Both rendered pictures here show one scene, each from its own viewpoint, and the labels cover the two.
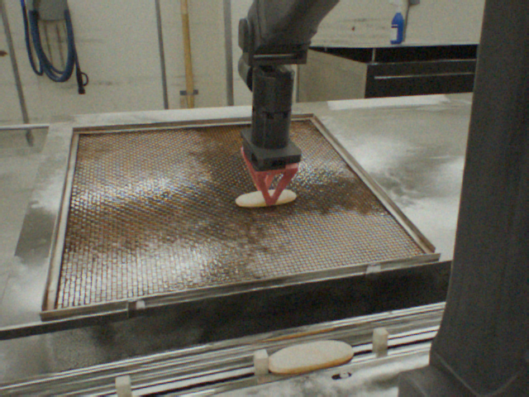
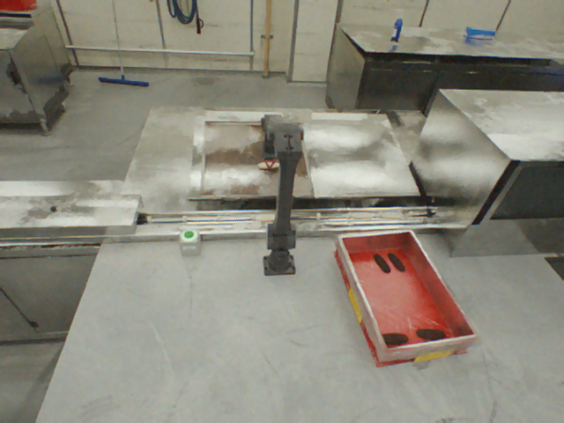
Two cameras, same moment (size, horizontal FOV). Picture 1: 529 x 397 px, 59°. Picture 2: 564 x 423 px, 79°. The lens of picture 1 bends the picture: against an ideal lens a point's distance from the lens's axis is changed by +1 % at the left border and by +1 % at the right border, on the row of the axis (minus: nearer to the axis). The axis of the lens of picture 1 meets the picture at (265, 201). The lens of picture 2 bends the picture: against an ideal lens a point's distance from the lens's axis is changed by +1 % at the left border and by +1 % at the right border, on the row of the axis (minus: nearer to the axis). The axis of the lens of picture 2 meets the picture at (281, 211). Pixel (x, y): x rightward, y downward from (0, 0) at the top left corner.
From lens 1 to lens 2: 0.94 m
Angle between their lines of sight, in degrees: 20
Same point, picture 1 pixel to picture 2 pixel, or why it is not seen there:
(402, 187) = (318, 166)
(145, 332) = (225, 204)
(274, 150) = (270, 153)
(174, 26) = not seen: outside the picture
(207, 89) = (279, 35)
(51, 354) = (200, 205)
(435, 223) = (321, 182)
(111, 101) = (217, 38)
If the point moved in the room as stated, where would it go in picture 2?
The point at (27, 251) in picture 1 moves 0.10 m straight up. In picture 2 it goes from (194, 175) to (191, 156)
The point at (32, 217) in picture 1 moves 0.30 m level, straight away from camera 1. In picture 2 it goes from (194, 162) to (185, 129)
